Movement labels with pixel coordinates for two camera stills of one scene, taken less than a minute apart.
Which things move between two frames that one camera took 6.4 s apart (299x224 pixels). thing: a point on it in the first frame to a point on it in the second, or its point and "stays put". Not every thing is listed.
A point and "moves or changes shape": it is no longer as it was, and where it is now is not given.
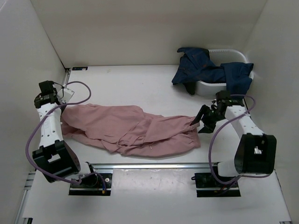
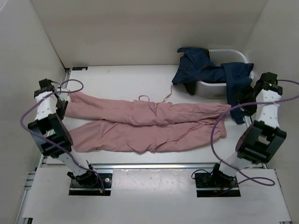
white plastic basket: x=218 y=56 stays put
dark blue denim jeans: x=196 y=66 stays put
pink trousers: x=129 y=130 moves or changes shape
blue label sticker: x=79 y=68 stays put
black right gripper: x=209 y=127 to x=250 y=109
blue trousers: x=238 y=78 stays put
